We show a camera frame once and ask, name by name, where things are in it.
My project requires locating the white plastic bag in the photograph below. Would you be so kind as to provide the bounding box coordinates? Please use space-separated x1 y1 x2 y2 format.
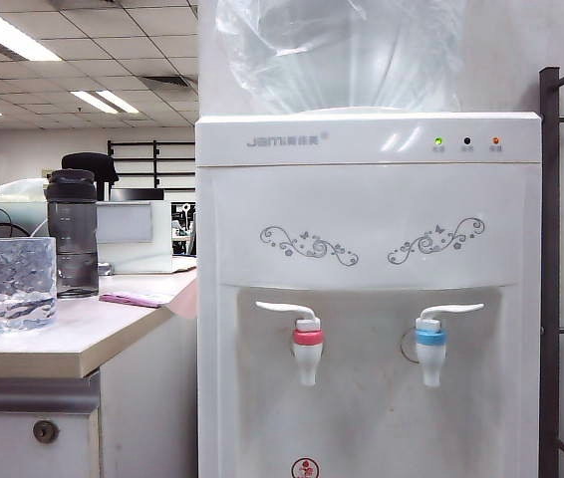
0 177 59 203

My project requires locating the white water dispenser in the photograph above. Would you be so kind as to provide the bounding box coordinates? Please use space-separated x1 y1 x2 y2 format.
194 110 545 478

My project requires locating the round metal drawer lock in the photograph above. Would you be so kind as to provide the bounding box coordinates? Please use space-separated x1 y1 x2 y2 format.
32 419 60 445

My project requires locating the red hot water tap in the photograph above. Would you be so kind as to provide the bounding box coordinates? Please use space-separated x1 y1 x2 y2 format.
254 300 326 388

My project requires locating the pink paper sheet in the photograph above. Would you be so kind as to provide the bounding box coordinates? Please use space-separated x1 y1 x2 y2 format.
98 291 176 309

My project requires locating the dark grey water bottle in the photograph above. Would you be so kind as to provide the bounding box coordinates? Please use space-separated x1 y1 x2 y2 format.
44 168 101 299

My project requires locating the white office desk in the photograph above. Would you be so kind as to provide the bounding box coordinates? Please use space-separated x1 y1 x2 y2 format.
0 256 198 478

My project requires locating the ceiling air vent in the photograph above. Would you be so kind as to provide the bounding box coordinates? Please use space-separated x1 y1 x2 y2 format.
140 74 198 91

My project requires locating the black desk cable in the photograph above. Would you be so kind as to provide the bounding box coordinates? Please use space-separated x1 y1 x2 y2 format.
0 206 32 238

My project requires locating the plastic-wrapped water jug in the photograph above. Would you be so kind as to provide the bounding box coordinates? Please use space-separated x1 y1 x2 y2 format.
214 0 467 116

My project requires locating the black slatted metal rack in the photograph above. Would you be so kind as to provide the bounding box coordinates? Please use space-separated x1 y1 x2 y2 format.
106 138 197 190

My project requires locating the long ceiling light panel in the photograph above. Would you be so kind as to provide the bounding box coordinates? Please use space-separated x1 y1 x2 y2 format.
0 12 63 63

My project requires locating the blue cold water tap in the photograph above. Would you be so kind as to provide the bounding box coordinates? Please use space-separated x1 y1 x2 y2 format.
414 302 486 388

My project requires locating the clear plastic mug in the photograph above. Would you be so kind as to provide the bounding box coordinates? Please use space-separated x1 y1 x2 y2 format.
0 236 59 334

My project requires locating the double ceiling light panel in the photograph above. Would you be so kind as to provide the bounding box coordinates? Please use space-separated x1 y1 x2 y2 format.
69 89 141 116

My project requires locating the black office chair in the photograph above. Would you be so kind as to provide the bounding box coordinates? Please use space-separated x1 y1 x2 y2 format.
61 151 121 202

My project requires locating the white desk partition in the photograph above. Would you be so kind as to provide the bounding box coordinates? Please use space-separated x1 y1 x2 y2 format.
95 200 173 274

